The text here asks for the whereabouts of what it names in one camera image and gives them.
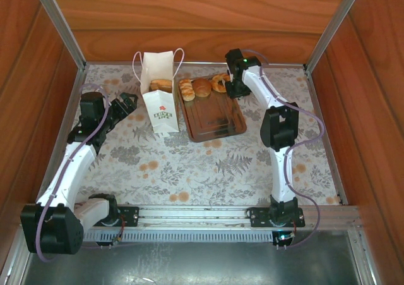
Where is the brown round fake bun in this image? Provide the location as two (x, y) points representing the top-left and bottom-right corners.
(192, 77), (213, 99)

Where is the aluminium mounting rail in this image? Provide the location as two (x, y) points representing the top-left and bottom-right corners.
(20, 203), (361, 230)

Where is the grey metal sheet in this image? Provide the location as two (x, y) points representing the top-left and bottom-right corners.
(21, 231), (364, 285)

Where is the pinkish oval fake bun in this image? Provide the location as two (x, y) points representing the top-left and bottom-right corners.
(150, 78), (174, 94)

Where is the grey slotted cable duct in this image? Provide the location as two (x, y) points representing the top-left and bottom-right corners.
(82, 229), (276, 244)

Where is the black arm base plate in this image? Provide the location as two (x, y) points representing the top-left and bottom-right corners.
(246, 205), (307, 229)
(104, 205), (140, 228)

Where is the floral tablecloth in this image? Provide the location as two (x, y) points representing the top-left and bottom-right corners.
(37, 62), (348, 206)

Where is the aluminium frame post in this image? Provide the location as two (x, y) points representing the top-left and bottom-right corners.
(30, 0), (87, 72)
(303, 0), (368, 73)

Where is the small circuit board green light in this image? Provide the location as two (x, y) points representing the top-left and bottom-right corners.
(272, 231), (297, 252)

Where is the brown rectangular tray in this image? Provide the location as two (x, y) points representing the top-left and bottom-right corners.
(177, 74), (248, 143)

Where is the ring shaped fake bagel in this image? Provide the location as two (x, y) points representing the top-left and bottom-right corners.
(211, 73), (232, 94)

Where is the striped braided fake bread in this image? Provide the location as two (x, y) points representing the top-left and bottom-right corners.
(178, 78), (196, 102)

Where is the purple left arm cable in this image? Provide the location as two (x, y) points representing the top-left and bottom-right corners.
(35, 83), (111, 264)

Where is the white printed paper bag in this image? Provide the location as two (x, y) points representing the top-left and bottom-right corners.
(132, 47), (186, 135)

